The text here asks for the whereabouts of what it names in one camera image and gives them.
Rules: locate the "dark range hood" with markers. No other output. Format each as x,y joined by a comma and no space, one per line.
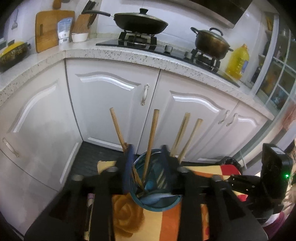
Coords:
226,9

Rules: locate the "floral ceramic utensil cup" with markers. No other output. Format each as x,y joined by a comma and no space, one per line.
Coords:
157,206

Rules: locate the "orange yellow printed blanket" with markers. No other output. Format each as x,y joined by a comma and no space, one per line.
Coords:
161,224

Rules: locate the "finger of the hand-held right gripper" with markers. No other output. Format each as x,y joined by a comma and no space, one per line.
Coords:
245,183

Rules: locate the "small white bowl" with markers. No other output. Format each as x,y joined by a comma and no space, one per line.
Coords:
79,37

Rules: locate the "wooden cutting board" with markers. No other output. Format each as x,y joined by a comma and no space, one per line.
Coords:
49,30

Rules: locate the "dark cooking pot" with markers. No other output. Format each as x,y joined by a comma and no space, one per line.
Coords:
211,44

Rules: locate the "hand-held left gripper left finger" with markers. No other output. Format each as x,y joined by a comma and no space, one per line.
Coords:
128,166

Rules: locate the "black frying pan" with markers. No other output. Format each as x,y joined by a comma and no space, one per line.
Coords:
141,22

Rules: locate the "blue white packet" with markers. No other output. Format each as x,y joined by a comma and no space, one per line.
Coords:
64,30

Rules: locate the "black gas stove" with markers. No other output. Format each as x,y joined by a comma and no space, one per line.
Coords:
161,47

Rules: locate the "metal peeler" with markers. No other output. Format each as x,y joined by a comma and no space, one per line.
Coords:
15,22

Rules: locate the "wooden chopstick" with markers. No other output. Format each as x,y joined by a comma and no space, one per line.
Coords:
160,178
181,134
192,139
118,129

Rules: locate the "black dish with yellow lid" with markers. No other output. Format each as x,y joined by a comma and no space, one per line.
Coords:
12,54

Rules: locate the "glass paned door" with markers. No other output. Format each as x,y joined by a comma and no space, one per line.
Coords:
275,69

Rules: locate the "yellow oil bottle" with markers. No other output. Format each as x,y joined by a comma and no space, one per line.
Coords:
238,62

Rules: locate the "wooden knife block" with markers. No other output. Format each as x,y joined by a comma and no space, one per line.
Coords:
81,24

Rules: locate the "white cabinet door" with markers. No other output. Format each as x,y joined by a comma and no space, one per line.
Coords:
104,111
39,129
249,134
198,129

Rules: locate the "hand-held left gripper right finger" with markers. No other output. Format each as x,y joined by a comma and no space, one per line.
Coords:
167,166

